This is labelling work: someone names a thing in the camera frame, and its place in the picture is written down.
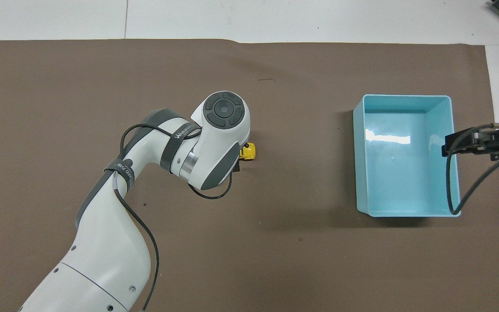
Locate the light blue plastic bin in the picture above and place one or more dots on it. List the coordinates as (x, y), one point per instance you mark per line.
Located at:
(405, 173)

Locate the yellow toy beetle car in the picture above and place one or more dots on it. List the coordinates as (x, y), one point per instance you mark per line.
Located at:
(249, 151)

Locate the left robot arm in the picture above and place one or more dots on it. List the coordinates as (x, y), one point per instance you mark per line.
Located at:
(106, 242)

